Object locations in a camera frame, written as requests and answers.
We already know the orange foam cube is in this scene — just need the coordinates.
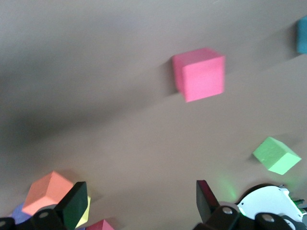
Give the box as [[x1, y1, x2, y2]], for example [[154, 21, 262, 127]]
[[21, 170, 75, 216]]

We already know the red foam cube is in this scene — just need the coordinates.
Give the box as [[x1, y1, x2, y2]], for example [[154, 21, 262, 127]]
[[85, 219, 116, 230], [171, 47, 226, 103]]

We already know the purple foam cube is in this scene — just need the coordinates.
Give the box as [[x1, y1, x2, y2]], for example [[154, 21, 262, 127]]
[[12, 202, 32, 225]]

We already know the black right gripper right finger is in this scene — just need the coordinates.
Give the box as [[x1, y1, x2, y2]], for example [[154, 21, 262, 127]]
[[193, 179, 298, 230]]

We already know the green foam cube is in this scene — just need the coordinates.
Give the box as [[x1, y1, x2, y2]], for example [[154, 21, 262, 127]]
[[252, 136, 302, 175]]

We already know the brown table cover sheet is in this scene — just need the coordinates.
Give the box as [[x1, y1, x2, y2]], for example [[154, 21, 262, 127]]
[[0, 0, 307, 230]]

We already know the light blue foam cube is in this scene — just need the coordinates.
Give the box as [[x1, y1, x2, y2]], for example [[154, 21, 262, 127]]
[[296, 15, 307, 55]]

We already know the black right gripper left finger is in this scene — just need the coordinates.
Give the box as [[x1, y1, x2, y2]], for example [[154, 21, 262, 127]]
[[0, 181, 89, 230]]

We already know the yellow foam cube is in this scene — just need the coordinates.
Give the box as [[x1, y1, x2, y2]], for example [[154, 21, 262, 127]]
[[75, 195, 92, 230]]

